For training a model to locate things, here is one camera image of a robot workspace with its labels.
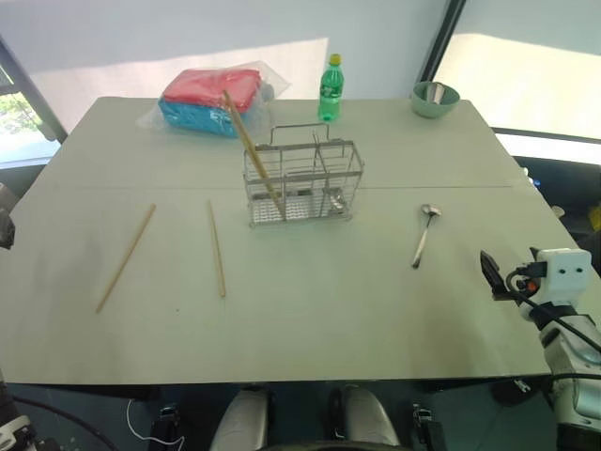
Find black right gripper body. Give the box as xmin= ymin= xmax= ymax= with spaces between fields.
xmin=496 ymin=265 xmax=540 ymax=303

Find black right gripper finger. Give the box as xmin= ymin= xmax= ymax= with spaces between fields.
xmin=479 ymin=249 xmax=507 ymax=298

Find metal spoon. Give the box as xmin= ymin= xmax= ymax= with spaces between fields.
xmin=411 ymin=203 xmax=443 ymax=270

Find pale green bowl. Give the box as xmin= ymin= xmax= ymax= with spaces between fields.
xmin=410 ymin=80 xmax=461 ymax=119

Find grey rounded shape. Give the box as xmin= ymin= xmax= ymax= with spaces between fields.
xmin=209 ymin=389 xmax=270 ymax=451
xmin=341 ymin=384 xmax=401 ymax=451

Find green plastic bottle yellow cap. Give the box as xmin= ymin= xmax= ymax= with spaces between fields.
xmin=317 ymin=53 xmax=345 ymax=123

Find wooden chopstick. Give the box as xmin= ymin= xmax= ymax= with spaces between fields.
xmin=221 ymin=89 xmax=288 ymax=223
xmin=207 ymin=199 xmax=227 ymax=300
xmin=95 ymin=202 xmax=158 ymax=315

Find clear plastic bag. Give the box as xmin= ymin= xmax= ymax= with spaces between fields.
xmin=135 ymin=59 xmax=293 ymax=140

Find blue folded cloth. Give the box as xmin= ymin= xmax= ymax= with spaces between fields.
xmin=157 ymin=97 xmax=245 ymax=139

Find red folded cloth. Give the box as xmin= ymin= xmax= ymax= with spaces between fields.
xmin=162 ymin=68 xmax=262 ymax=114

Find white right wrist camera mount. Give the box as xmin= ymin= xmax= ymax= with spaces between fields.
xmin=529 ymin=246 xmax=593 ymax=307

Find metal wire cutlery basket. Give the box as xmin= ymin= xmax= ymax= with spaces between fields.
xmin=242 ymin=122 xmax=367 ymax=229

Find dark window frame post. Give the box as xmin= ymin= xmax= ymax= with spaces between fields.
xmin=0 ymin=33 xmax=69 ymax=143
xmin=416 ymin=0 xmax=467 ymax=86

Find thin white floor cable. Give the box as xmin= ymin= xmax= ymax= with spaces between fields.
xmin=125 ymin=397 xmax=185 ymax=445

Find black floor cable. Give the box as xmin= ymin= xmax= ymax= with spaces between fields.
xmin=11 ymin=395 xmax=98 ymax=451

